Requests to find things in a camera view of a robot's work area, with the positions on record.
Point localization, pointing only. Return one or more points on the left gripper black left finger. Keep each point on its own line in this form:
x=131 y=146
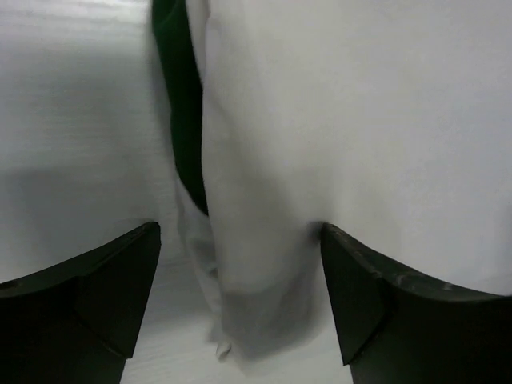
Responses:
x=79 y=321

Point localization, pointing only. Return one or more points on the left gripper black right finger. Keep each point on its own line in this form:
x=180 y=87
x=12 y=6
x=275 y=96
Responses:
x=398 y=325

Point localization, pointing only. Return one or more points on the white and green raglan t-shirt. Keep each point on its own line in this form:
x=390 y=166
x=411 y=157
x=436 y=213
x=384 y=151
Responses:
x=388 y=119

